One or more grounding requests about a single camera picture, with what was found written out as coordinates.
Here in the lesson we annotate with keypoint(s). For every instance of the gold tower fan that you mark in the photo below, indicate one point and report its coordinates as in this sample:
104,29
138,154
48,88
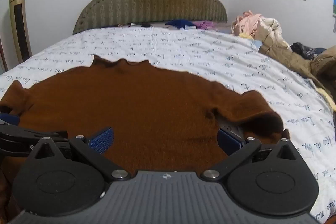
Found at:
19,24

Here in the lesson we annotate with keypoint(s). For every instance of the black cloth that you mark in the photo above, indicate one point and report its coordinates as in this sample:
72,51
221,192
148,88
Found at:
143,24

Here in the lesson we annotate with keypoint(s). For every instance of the dark blue cloth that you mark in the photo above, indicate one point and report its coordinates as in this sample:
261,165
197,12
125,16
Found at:
178,22

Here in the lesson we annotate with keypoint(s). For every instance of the brown knit sweater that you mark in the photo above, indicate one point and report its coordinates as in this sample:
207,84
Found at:
157,108

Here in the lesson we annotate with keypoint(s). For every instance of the yellow cloth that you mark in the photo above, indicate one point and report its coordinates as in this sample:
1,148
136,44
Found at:
244,35

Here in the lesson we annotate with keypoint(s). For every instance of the white script-printed bed sheet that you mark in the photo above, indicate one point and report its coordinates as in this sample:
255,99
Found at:
183,48

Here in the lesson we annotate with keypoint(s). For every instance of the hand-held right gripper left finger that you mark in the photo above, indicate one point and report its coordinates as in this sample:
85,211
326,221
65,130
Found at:
103,140

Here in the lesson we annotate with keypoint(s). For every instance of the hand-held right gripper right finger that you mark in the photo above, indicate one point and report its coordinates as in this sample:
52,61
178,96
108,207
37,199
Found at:
229,141

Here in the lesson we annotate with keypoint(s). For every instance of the pink clothes pile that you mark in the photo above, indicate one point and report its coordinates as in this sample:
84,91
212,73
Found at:
246,23

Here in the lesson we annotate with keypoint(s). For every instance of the dark patterned cloth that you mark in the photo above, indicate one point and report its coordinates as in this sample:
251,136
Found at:
304,49

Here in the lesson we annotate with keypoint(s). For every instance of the purple cloth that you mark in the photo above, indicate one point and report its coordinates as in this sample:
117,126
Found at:
206,24

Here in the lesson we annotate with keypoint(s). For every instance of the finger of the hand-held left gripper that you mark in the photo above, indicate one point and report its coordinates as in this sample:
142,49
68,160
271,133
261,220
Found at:
23,134
9,119

